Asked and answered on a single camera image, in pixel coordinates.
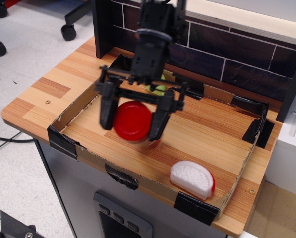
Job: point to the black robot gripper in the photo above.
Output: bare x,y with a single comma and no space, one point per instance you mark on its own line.
147,67

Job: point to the red-capped basil spice bottle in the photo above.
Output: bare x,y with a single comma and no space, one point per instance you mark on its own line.
132,123

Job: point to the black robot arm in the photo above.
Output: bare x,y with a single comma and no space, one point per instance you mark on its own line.
160,25

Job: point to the cardboard fence with black tape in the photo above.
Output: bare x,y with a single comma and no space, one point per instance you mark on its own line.
227,134

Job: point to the green toy pear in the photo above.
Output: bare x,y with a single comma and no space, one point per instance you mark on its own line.
158,90

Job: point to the white and red toy slice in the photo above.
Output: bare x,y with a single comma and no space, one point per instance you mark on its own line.
194,178

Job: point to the black office chair base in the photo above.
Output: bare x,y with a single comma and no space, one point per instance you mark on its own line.
68,30

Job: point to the grey cabinet control panel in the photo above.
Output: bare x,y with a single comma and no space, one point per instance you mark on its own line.
116,221

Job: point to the dark brick-pattern backsplash panel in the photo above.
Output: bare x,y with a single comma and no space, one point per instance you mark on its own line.
260,67

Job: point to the white side cabinet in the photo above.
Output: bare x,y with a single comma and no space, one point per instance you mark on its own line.
281,170

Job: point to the black metal bracket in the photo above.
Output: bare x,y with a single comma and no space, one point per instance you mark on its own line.
13,228

